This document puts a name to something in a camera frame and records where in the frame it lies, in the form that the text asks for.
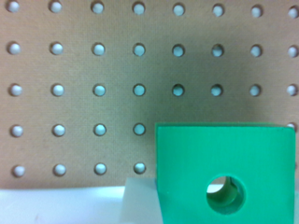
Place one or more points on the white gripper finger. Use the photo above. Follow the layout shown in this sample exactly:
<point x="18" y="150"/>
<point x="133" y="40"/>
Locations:
<point x="140" y="202"/>

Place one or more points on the green block with hole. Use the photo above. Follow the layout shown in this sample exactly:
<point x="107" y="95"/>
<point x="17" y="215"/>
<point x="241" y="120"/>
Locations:
<point x="225" y="174"/>

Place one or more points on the brown perforated pegboard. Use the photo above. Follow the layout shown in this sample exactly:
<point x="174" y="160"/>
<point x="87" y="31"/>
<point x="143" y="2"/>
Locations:
<point x="83" y="83"/>

